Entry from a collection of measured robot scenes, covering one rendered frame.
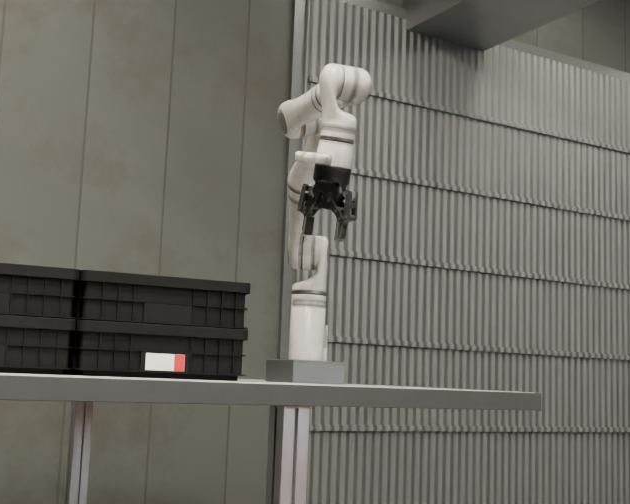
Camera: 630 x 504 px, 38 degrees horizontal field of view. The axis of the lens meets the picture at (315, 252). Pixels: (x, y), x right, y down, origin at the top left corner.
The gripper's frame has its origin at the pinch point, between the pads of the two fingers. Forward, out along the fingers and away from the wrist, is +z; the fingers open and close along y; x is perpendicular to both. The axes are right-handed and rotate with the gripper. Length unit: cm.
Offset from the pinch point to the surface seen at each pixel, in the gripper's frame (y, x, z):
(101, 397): -1, 49, 30
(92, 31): 256, -93, -63
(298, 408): -7.6, 7.7, 33.7
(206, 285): 33.4, 1.4, 16.8
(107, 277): 42, 23, 17
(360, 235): 192, -228, 16
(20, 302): 48, 39, 24
